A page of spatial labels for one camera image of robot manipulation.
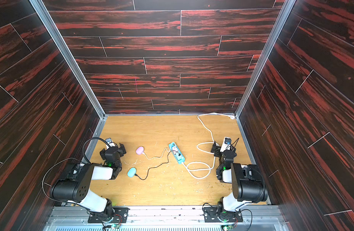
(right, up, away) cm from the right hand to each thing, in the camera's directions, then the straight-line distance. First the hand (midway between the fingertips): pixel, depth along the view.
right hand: (226, 143), depth 91 cm
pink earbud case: (-58, -6, +7) cm, 58 cm away
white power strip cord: (+13, +19, +26) cm, 34 cm away
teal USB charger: (-31, -8, -3) cm, 32 cm away
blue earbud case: (-60, -18, -4) cm, 63 cm away
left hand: (-73, -2, +2) cm, 73 cm away
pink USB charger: (-33, -4, -1) cm, 33 cm away
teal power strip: (-35, -2, +7) cm, 36 cm away
